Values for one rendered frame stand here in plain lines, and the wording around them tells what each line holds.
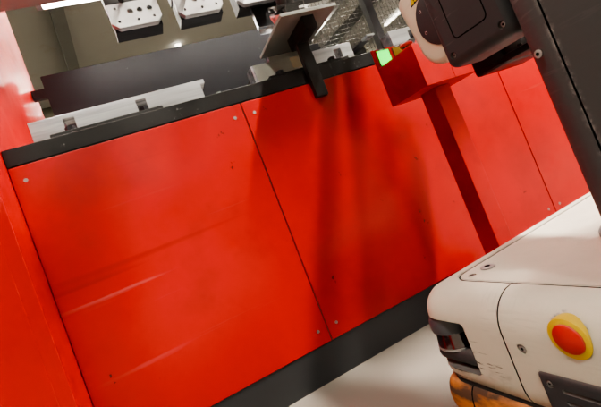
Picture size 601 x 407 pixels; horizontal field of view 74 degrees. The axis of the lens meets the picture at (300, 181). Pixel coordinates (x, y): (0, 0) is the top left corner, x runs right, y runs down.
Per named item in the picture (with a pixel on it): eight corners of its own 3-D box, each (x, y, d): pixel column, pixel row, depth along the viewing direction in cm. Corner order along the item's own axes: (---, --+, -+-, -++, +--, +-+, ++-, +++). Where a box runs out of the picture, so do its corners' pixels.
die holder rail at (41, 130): (38, 156, 109) (26, 123, 109) (45, 160, 114) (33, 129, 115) (213, 106, 126) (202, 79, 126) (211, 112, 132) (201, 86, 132)
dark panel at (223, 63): (78, 179, 159) (39, 76, 160) (79, 180, 161) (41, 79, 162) (323, 103, 197) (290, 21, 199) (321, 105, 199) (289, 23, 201)
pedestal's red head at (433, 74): (427, 85, 105) (402, 22, 106) (392, 106, 120) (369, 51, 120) (478, 70, 113) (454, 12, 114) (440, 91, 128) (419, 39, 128)
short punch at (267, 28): (261, 33, 137) (251, 8, 137) (259, 36, 139) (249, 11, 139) (287, 28, 140) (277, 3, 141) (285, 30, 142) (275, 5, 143)
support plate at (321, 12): (280, 17, 110) (279, 13, 110) (260, 59, 135) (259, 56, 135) (336, 4, 116) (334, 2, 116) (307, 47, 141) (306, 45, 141)
